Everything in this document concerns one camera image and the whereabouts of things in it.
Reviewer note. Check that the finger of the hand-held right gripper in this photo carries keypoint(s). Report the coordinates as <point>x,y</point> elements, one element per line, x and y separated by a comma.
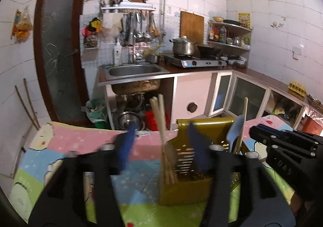
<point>265,134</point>

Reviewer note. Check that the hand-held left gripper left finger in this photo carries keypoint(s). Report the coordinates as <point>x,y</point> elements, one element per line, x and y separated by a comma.
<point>126,148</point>

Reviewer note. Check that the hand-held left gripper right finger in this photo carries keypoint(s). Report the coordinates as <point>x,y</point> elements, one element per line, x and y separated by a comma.
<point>199,151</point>

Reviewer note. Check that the long wooden spatula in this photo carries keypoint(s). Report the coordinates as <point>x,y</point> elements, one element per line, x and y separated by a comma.
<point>243,121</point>

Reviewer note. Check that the yellow plastic utensil holder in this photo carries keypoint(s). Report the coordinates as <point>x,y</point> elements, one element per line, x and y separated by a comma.
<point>181,191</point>

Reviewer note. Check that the wooden chopstick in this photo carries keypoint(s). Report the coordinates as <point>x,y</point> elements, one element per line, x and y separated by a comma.
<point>162,116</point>
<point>157,116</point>

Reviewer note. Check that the stacked steel bowls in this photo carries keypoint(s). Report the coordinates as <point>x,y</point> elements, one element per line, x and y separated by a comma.
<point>130,121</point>

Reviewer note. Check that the red plastic basin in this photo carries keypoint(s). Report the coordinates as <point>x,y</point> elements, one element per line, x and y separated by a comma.
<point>151,121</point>

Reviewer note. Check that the printed cartoon blanket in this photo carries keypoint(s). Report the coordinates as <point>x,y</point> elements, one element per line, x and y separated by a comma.
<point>143,186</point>

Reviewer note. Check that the green bag trash bin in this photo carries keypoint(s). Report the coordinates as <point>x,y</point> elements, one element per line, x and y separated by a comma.
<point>97,113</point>

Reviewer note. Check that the side table with lace cloth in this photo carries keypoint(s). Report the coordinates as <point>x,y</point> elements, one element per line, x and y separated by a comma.
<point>315,107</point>

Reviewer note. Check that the yellow egg carton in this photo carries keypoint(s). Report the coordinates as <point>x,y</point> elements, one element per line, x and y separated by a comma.
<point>297,88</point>

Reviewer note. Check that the kitchen counter cabinet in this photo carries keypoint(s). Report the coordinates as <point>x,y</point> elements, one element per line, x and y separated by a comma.
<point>194,90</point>

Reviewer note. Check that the steel kitchen sink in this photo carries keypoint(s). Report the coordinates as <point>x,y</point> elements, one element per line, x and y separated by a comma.
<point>136,71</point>

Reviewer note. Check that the cluster of small bowls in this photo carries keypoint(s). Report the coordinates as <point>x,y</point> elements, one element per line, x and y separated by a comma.
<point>234,61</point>

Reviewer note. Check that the steel gas stove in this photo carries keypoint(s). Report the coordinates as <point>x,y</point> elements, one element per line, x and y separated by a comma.
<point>196,62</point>

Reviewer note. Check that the white soap bottle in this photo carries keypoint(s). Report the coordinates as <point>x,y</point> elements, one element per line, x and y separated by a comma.
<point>117,54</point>

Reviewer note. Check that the black wok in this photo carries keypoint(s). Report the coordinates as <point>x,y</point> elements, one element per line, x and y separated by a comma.
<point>209,50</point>

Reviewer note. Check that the steel pot with lid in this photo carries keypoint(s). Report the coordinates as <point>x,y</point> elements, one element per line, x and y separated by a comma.
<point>183,46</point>

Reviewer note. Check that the thin wooden sticks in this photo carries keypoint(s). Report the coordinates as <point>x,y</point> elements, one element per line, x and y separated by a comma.
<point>29,105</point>

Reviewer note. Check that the clear cooking oil bottle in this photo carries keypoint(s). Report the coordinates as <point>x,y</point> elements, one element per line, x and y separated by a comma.
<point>222,35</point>

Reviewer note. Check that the dark sauce bottles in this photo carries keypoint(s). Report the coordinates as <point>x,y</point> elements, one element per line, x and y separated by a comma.
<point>213,34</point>

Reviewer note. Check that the brown frosted glass door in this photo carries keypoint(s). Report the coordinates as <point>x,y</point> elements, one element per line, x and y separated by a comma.
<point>61,52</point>

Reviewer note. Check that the black flat pan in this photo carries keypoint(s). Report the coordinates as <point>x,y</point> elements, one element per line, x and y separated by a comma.
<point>232,22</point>

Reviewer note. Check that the row of hanging steel ladles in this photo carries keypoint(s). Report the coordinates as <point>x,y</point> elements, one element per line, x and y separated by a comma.
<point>141,27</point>

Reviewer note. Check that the rectangular wooden cutting board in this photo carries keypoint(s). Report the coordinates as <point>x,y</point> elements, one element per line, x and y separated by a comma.
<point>192,27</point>

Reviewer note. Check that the yellow bowl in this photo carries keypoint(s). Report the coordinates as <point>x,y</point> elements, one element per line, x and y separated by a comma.
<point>218,19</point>

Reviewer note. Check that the yellow and red hanging bags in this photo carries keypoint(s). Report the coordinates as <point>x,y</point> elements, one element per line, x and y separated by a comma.
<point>93,26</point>

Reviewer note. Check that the white hanging cloth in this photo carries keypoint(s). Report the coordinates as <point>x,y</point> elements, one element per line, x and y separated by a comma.
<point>111,20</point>

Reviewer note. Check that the hanging orange snack bag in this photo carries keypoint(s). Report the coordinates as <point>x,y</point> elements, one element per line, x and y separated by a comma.
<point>22,27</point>

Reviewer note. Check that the white wall socket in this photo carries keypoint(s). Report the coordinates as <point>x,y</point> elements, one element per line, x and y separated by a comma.
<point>296,52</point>

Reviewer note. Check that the corner wall shelf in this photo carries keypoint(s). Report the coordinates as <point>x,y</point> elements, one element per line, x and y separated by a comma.
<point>232,45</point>

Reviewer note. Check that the wall sticker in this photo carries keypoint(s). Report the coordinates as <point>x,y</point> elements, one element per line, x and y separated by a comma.
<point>277,23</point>

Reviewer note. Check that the yellow wall calendar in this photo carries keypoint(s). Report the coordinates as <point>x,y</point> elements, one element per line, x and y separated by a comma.
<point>244,20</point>

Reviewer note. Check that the white wall utensil rack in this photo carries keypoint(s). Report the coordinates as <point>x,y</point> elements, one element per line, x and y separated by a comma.
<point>127,8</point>

